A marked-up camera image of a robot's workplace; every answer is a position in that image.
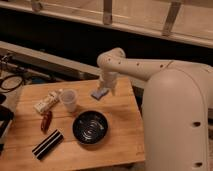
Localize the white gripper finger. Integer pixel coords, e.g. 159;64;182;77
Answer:
110;88;116;96
98;86;103;92

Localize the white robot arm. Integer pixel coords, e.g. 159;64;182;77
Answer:
97;48;213;171

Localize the black ceramic bowl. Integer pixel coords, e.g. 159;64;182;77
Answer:
72;110;108;145

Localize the blue sponge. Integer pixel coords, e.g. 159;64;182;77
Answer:
91;88;109;100

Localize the translucent plastic cup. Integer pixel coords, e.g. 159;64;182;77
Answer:
59;89;77;112

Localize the wooden table board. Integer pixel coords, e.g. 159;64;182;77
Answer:
0;78;145;171

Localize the white wrapped packet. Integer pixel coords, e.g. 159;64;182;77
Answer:
34;89;62;114

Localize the black white striped box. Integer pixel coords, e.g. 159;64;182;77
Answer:
32;130;64;160

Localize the black object at left edge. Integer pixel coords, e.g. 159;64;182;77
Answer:
0;93;14;154

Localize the black coiled cable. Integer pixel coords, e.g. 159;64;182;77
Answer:
0;73;26;93

